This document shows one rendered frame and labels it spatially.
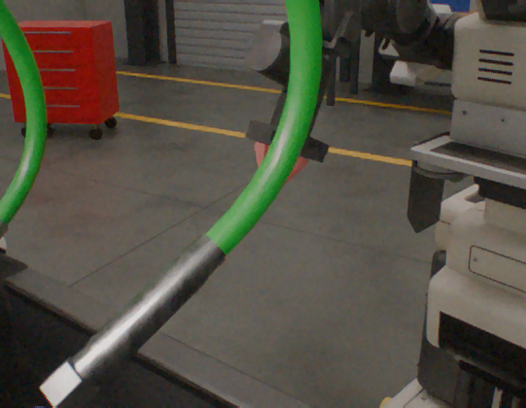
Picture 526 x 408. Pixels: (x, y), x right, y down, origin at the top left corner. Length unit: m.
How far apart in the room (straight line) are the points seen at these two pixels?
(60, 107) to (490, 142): 4.05
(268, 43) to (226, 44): 6.91
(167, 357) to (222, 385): 0.07
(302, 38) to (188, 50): 7.76
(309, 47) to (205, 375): 0.36
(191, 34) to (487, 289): 7.16
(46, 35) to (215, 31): 3.47
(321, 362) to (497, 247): 1.22
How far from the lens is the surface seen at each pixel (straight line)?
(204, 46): 7.85
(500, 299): 1.00
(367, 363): 2.12
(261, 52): 0.74
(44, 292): 0.70
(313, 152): 0.77
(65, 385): 0.27
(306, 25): 0.25
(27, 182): 0.44
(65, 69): 4.61
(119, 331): 0.26
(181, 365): 0.56
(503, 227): 1.00
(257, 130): 0.79
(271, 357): 2.12
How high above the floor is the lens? 1.29
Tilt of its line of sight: 23 degrees down
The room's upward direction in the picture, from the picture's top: straight up
